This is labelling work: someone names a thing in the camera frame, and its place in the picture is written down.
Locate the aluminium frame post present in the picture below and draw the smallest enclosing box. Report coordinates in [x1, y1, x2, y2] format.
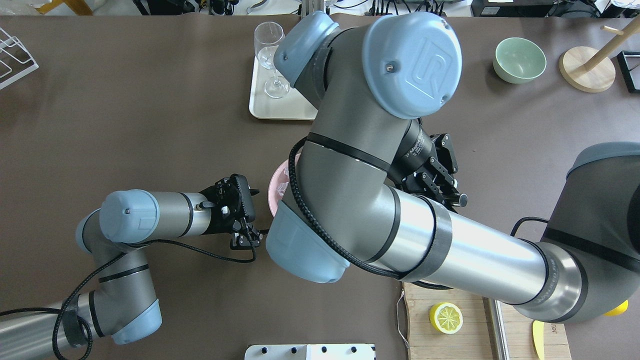
[299, 0, 327, 18]

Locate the white wire cup rack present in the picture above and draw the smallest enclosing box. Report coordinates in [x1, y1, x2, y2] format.
[0, 28, 39, 90]

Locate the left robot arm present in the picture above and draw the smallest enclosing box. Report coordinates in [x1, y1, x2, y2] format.
[1, 173, 263, 360]

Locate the steel muddler black tip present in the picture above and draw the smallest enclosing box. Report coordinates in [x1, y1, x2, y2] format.
[483, 298, 511, 360]

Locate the yellow lemon outer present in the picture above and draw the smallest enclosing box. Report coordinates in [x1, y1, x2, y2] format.
[603, 300, 629, 317]

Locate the clear wine glass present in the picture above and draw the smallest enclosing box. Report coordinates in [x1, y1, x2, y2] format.
[253, 21, 290, 100]

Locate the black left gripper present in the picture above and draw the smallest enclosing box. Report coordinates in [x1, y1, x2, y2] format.
[199, 173, 264, 249]

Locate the half lemon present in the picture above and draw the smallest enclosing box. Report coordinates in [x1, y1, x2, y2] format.
[429, 301, 464, 335]

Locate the steel ice scoop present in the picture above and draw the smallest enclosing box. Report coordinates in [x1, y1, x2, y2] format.
[452, 193, 469, 208]

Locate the pink bowl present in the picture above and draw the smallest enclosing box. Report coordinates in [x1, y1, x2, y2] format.
[267, 159, 290, 217]

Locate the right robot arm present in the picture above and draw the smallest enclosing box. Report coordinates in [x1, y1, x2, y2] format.
[266, 11, 639, 323]

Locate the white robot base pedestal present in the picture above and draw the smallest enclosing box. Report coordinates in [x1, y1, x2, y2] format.
[244, 343, 377, 360]

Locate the cream rabbit tray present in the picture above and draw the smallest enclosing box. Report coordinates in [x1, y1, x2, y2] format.
[248, 47, 317, 121]

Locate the green ceramic bowl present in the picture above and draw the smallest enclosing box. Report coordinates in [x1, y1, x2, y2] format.
[493, 38, 547, 85]

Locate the clear ice cubes pile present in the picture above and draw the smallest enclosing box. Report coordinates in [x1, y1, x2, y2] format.
[276, 168, 290, 199]

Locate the wooden cup tree stand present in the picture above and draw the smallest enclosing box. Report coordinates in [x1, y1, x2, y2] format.
[558, 17, 640, 94]

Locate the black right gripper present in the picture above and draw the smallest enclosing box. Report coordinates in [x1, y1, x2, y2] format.
[387, 120, 462, 207]

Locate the yellow plastic knife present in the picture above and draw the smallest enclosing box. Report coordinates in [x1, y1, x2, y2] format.
[531, 320, 546, 360]

